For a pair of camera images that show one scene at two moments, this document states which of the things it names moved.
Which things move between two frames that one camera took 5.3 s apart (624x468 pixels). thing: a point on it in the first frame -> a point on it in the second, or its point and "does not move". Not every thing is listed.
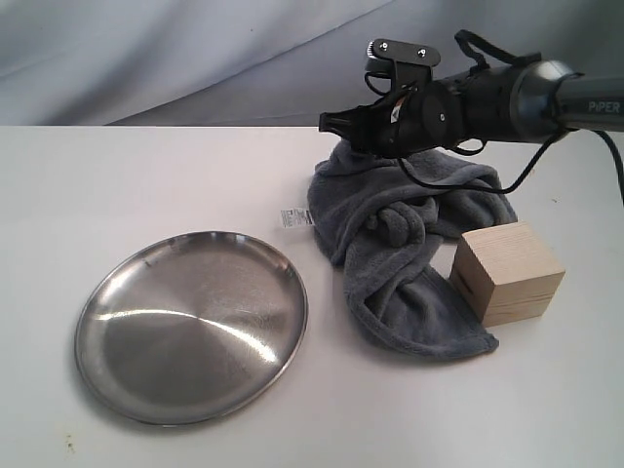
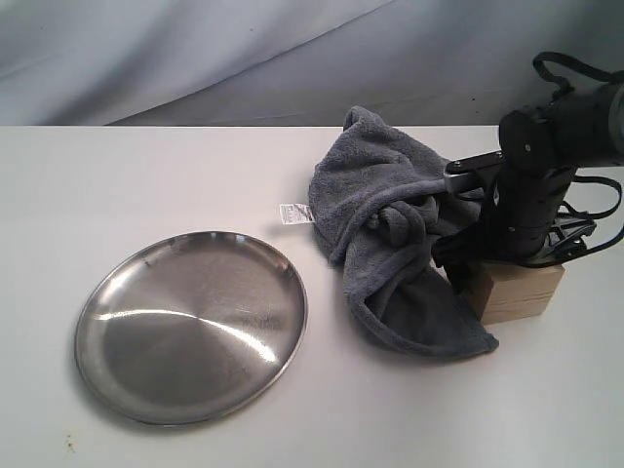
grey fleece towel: (377, 218) does not move
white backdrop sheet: (254, 62) does not move
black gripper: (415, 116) -> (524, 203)
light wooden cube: (506, 274) does not move
